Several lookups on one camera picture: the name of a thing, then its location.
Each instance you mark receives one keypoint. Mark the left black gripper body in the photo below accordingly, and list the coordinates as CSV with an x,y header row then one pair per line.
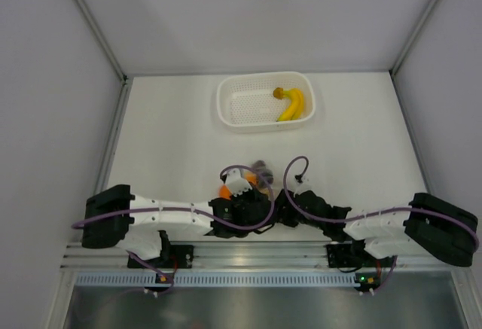
x,y
250,198

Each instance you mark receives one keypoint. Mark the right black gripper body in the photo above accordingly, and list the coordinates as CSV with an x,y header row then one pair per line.
x,y
294,215

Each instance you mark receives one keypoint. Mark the clear zip top bag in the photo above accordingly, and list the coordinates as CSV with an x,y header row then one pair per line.
x,y
251,177

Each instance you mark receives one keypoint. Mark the yellow fake banana bunch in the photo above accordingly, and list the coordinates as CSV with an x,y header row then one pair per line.
x,y
296,105

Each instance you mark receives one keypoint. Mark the dark fake plum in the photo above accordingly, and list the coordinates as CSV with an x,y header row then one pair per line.
x,y
262,172

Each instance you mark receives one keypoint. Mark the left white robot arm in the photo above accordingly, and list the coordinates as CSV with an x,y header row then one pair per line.
x,y
118,218

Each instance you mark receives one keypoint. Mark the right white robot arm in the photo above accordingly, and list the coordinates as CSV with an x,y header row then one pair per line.
x,y
426,225

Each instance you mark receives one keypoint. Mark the orange fake carrot slices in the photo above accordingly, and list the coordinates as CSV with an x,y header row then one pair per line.
x,y
224,192

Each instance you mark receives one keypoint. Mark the white perforated plastic basket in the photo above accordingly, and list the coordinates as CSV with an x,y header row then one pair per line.
x,y
245,103

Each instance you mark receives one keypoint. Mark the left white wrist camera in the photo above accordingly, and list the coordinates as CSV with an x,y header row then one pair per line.
x,y
235,180

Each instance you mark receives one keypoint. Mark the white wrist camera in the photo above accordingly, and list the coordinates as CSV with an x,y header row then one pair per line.
x,y
302,184
235,180

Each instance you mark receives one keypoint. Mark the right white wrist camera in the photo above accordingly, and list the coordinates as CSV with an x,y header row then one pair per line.
x,y
302,184

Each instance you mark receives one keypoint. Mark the aluminium mounting rail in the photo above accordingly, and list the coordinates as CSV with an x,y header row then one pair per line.
x,y
213,256

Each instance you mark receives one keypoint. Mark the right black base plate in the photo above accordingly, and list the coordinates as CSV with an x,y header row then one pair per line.
x,y
348,257

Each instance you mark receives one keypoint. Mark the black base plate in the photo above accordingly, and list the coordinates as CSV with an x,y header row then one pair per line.
x,y
348,257
174,255

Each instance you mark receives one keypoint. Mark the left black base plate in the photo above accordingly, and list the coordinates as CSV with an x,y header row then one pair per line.
x,y
174,255

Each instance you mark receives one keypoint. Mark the slotted grey cable duct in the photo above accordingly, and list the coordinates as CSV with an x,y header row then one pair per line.
x,y
219,280

